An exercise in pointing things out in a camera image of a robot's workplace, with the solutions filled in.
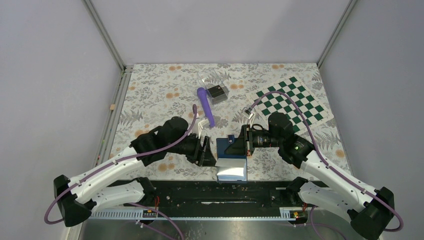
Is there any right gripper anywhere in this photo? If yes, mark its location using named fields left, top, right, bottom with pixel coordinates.
left=225, top=124, right=283, bottom=156

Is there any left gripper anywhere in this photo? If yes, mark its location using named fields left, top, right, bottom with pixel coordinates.
left=167, top=131, right=218, bottom=167

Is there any navy blue card holder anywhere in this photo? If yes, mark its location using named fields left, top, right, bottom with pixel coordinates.
left=215, top=134, right=248, bottom=183

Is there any purple plastic handle tool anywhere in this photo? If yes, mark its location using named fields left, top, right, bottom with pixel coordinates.
left=196, top=87, right=215, bottom=128

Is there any clear plastic card box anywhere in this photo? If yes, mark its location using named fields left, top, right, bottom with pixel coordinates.
left=197, top=69, right=229, bottom=105

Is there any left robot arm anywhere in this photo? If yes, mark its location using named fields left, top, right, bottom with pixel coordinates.
left=53, top=116, right=216, bottom=227

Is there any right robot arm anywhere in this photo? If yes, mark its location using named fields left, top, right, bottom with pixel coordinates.
left=224, top=112, right=395, bottom=240

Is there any floral patterned table mat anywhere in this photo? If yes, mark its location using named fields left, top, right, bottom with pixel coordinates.
left=108, top=63, right=352, bottom=181

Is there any green white checkerboard mat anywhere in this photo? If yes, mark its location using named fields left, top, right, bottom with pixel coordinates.
left=247, top=76, right=334, bottom=135

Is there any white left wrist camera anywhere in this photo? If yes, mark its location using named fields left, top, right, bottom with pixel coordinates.
left=197, top=118, right=210, bottom=138

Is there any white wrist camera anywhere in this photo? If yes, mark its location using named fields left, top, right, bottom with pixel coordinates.
left=197, top=118, right=210, bottom=138
left=242, top=107, right=256, bottom=126

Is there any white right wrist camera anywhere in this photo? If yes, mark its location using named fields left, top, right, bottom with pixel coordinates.
left=242, top=107, right=256, bottom=126

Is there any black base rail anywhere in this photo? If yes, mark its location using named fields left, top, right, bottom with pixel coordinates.
left=91, top=178, right=355, bottom=220

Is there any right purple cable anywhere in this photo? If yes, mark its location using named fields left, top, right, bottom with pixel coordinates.
left=250, top=90, right=405, bottom=240

